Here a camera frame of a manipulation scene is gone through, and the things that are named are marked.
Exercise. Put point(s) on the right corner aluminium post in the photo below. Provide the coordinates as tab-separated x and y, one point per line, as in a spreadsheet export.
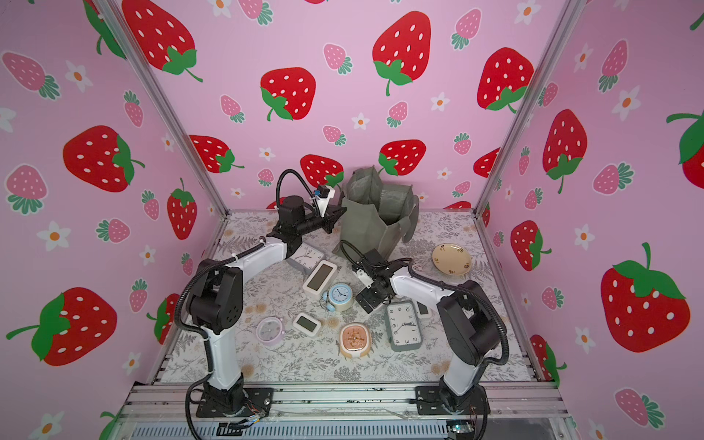
555	46

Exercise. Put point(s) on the large grey-green rectangular clock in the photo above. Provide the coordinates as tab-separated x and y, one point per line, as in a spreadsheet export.
403	326

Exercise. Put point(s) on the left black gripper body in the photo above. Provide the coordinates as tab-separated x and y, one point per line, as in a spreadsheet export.
310	224

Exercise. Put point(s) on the peach cat-face clock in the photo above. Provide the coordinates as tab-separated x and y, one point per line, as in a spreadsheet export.
355	341

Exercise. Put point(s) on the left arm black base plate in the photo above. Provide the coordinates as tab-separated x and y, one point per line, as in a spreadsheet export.
239	403

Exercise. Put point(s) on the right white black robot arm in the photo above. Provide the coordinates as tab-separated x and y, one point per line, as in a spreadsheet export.
474	329

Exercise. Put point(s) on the small white square digital clock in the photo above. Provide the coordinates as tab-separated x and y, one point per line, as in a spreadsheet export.
307	324

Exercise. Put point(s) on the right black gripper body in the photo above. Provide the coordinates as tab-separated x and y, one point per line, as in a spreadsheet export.
371	291

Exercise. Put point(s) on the aluminium front rail frame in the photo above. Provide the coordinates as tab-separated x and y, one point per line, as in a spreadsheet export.
512	410

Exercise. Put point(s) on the blue twin-bell alarm clock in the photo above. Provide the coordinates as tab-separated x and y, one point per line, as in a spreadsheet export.
338	298

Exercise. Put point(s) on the cream floral plate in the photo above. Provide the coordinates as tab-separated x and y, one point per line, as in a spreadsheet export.
452	259

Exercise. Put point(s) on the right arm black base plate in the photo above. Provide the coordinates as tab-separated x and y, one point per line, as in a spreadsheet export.
436	400

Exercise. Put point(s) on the white square analog clock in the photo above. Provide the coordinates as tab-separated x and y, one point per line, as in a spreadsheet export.
378	299

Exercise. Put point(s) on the corner aluminium post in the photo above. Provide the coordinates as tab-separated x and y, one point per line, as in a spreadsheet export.
114	19
555	46

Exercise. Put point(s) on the white digital clock green screen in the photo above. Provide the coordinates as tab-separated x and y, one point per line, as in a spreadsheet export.
319	279

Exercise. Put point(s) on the left corner aluminium post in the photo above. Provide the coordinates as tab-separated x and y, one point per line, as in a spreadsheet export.
114	19

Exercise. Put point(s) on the grey square analog clock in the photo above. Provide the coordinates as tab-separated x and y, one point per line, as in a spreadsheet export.
306	258

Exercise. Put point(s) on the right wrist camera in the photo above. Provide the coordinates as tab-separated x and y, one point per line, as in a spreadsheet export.
364	278

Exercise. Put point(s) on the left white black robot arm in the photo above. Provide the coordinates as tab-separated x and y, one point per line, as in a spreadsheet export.
213	301

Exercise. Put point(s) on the grey-green canvas tote bag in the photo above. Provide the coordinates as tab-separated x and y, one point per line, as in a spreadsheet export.
378	215

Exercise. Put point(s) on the lilac round alarm clock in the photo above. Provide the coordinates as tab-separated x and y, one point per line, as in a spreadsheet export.
270	331

